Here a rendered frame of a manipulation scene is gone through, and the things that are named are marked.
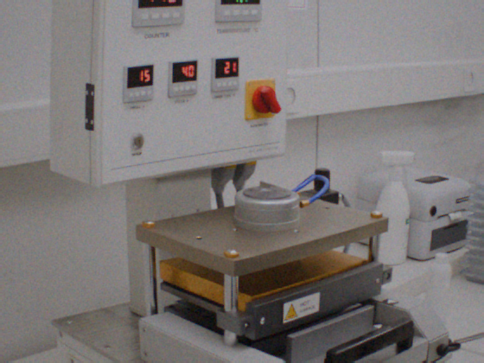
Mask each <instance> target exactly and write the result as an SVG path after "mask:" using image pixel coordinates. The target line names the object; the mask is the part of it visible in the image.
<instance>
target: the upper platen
mask: <svg viewBox="0 0 484 363"><path fill-rule="evenodd" d="M364 264H367V259H365V258H360V257H357V256H354V255H352V254H350V255H348V254H346V253H343V252H338V251H335V250H329V251H325V252H320V253H318V254H316V255H314V256H310V257H307V258H300V259H298V260H294V261H291V262H287V263H285V264H281V265H279V266H274V267H271V268H268V269H264V270H261V271H255V272H252V273H249V274H244V275H242V276H239V305H238V310H241V311H243V312H246V303H248V302H251V301H255V300H258V299H260V298H263V297H267V296H272V295H275V294H277V293H280V292H285V291H287V290H292V289H295V288H297V287H298V286H302V285H304V284H307V283H313V282H315V281H318V280H321V279H325V278H328V277H330V276H333V275H335V274H339V273H342V272H344V271H350V270H352V269H353V268H355V267H358V266H361V265H364ZM160 275H161V279H163V282H161V283H160V289H161V290H164V291H166V292H168V293H170V294H172V295H174V296H177V297H179V298H181V299H183V300H185V301H188V302H190V303H193V304H195V305H199V306H201V307H202V308H205V309H208V310H211V311H213V312H214V313H216V310H217V309H224V308H225V303H224V274H223V273H220V272H218V271H213V270H210V269H208V268H206V266H203V265H201V264H196V263H194V262H191V261H188V260H186V259H184V258H176V257H174V258H168V259H164V260H160Z"/></svg>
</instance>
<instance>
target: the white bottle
mask: <svg viewBox="0 0 484 363"><path fill-rule="evenodd" d="M447 262H448V255H447V254H446V253H442V252H438V253H437V254H436V255H435V261H434V263H432V264H430V267H429V269H428V277H427V284H426V291H425V300H427V302H429V303H430V305H431V306H432V308H433V309H434V310H435V311H436V313H437V316H438V317H440V319H441V320H442V323H443V324H444V323H445V322H446V314H447V311H448V302H449V291H450V279H451V278H450V277H451V271H452V269H451V266H450V264H448V263H447Z"/></svg>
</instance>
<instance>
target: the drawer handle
mask: <svg viewBox="0 0 484 363"><path fill-rule="evenodd" d="M414 331H415V328H414V322H413V320H412V319H411V318H406V317H402V318H400V319H398V320H396V321H394V322H390V323H389V324H388V325H385V326H384V327H381V328H377V329H375V330H373V331H371V332H368V333H366V334H363V335H361V336H359V337H357V338H355V339H353V340H351V341H348V342H346V343H343V344H341V345H339V346H337V347H332V348H330V349H329V350H328V351H327V352H326V358H325V359H324V363H353V362H355V361H357V360H361V359H363V358H365V357H367V356H369V355H371V354H374V353H377V352H379V351H381V350H383V349H385V348H387V347H390V346H392V345H393V344H394V343H396V345H397V346H399V347H401V348H406V349H409V348H411V347H412V346H413V335H414Z"/></svg>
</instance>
